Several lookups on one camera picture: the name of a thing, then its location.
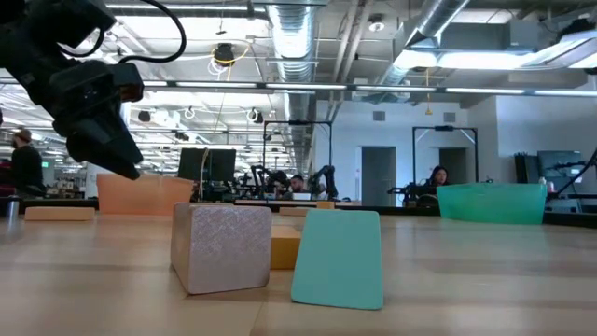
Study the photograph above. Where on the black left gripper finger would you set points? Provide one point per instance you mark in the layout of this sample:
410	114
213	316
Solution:
107	161
109	135

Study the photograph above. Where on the tan block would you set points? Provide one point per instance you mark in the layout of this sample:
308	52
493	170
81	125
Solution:
59	214
294	212

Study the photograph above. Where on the pink textured block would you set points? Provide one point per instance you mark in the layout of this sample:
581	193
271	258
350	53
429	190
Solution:
224	247

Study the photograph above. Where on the small yellow-orange block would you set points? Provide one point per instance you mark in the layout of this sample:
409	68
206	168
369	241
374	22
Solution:
283	247

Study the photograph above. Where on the small orange block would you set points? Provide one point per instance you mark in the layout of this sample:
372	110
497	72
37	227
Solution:
325	205

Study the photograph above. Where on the teal slab block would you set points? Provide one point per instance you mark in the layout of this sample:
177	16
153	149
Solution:
338	261

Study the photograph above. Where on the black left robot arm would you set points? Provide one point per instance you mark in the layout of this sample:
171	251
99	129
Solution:
28	37

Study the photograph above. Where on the black background robot arm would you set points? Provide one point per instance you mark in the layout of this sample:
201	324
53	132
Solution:
410	192
275	179
326	177

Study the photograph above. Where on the white building pillar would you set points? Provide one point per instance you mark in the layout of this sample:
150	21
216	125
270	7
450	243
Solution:
93	170

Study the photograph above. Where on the orange plastic bin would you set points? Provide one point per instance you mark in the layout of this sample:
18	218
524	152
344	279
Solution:
140	193

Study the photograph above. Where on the person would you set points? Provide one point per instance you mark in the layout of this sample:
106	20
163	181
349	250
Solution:
296	183
27	163
438	176

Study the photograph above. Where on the black computer monitor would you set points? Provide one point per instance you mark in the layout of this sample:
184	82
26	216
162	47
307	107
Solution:
191	163

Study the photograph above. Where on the silver metal cylinder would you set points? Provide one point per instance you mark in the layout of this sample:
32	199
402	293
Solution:
11	210

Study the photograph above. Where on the silver ceiling pipe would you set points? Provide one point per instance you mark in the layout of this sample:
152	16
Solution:
186	7

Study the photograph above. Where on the black ceiling device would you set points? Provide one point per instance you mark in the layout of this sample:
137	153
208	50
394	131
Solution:
224	55

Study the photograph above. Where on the long ceiling light strip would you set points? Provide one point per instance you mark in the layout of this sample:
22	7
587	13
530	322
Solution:
303	86

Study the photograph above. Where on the grey door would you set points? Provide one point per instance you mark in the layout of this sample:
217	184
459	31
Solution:
454	161
379	177

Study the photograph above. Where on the round ceiling smoke detector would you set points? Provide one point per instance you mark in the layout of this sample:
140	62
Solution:
376	23

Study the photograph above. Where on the green plastic bin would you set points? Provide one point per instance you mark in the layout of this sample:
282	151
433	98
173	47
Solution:
492	204

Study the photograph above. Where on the dark cabinet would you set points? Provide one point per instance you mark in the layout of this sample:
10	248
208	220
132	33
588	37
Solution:
524	168

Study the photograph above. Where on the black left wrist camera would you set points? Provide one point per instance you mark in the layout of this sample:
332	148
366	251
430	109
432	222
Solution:
128	81

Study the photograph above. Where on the black metal frame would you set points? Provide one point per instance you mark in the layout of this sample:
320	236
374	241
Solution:
443	128
298	122

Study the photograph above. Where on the round silver ventilation duct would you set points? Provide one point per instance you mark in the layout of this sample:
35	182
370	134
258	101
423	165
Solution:
294	37

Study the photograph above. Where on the wall vent grille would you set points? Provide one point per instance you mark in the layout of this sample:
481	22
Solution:
379	116
449	117

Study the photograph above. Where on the slanted silver duct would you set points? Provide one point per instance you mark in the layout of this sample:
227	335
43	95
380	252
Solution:
434	18

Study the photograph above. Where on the dark wall screen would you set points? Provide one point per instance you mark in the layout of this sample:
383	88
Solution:
555	161

